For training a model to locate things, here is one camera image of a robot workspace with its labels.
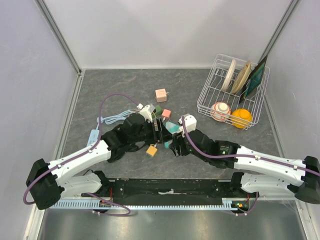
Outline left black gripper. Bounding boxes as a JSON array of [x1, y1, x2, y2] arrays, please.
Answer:
[[129, 117, 172, 145]]

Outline teal triangular power strip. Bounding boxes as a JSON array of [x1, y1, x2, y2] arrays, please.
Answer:
[[164, 121, 180, 149]]

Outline pink cube socket adapter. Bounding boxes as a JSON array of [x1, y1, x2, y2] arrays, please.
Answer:
[[155, 88, 169, 103]]

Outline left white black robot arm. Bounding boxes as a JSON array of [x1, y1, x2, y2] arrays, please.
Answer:
[[24, 113, 172, 210]]

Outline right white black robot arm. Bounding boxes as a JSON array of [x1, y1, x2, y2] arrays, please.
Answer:
[[168, 129, 320, 205]]

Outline yellow usb charger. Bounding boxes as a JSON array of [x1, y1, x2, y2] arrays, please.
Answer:
[[146, 145, 158, 157]]

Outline pink usb charger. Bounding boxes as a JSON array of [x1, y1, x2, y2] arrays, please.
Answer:
[[161, 109, 172, 121]]

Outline orange bowl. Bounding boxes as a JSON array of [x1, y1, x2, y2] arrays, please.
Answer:
[[230, 108, 252, 129]]

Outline white plate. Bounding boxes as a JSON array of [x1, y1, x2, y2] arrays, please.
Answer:
[[220, 58, 237, 92]]

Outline beige plate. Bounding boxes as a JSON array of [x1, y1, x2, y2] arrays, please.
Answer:
[[230, 60, 251, 94]]

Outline dark green square plate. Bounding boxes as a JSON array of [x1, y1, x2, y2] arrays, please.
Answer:
[[238, 55, 268, 104]]

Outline light blue cable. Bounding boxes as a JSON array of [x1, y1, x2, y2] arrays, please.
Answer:
[[96, 111, 138, 126]]

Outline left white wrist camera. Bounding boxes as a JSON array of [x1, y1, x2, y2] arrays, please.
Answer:
[[137, 103, 156, 123]]

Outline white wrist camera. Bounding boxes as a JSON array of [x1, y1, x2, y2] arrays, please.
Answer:
[[178, 114, 197, 133], [137, 103, 156, 123]]

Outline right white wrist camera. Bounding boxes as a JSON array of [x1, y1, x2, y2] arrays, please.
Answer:
[[178, 114, 197, 133]]

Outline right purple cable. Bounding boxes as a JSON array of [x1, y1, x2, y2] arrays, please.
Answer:
[[181, 116, 320, 175]]

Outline purple cable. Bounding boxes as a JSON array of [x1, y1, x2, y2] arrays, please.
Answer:
[[22, 92, 143, 216], [181, 116, 320, 175]]

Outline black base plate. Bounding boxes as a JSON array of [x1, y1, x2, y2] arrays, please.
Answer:
[[81, 177, 261, 206]]

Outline white wire dish rack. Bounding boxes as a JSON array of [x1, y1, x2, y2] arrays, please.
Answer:
[[197, 53, 270, 130]]

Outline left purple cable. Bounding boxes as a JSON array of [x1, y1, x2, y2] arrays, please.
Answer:
[[22, 92, 143, 216]]

